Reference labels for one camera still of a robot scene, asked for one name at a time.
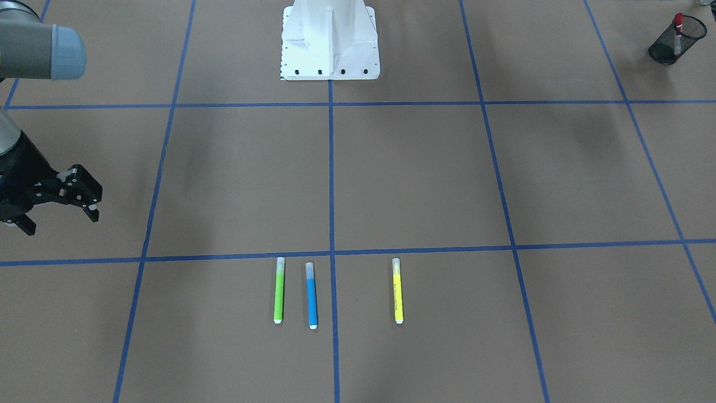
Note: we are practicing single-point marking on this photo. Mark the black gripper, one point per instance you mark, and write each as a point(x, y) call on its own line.
point(22, 182)

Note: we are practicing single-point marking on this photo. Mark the blue highlighter pen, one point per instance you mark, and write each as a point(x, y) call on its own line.
point(312, 308)

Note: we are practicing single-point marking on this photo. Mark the red white marker pen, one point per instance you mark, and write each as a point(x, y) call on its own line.
point(677, 34)

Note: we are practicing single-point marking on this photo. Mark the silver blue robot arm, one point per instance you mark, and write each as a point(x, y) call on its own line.
point(30, 49)

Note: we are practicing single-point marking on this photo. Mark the green highlighter pen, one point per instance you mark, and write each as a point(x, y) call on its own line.
point(279, 291)

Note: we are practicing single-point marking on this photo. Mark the yellow highlighter pen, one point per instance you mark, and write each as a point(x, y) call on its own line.
point(397, 291)

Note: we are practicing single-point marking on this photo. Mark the black mesh pen cup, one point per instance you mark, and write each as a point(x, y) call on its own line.
point(683, 32)

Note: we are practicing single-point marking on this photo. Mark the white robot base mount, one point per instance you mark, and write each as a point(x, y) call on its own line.
point(329, 40)

